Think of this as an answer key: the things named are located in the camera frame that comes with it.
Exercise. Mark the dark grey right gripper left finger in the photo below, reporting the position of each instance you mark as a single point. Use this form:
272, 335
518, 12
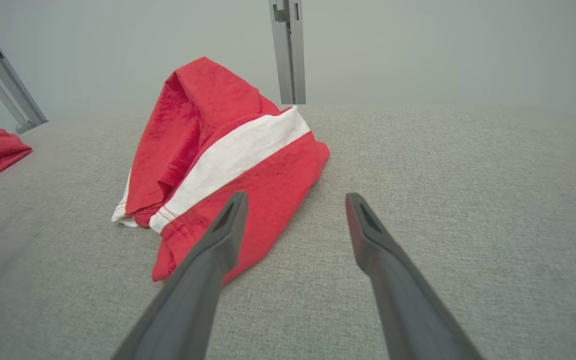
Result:
193, 300

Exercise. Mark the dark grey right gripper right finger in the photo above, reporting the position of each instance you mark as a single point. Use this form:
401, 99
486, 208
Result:
408, 310

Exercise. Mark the red garment with white stripe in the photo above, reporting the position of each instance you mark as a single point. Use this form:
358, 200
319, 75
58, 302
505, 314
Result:
273, 190

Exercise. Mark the grey aluminium frame post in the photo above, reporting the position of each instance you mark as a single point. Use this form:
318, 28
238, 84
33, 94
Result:
3, 75
288, 55

